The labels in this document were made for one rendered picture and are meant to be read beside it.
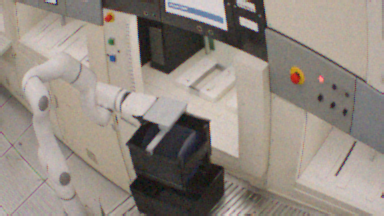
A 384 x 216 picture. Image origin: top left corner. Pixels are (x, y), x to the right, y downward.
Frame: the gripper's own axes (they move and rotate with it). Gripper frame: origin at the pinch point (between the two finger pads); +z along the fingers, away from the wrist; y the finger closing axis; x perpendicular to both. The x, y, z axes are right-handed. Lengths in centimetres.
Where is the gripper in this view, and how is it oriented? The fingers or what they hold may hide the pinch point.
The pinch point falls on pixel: (164, 115)
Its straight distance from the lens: 208.9
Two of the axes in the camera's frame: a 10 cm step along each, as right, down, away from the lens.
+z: 8.7, 2.6, -4.2
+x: -0.8, -7.6, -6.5
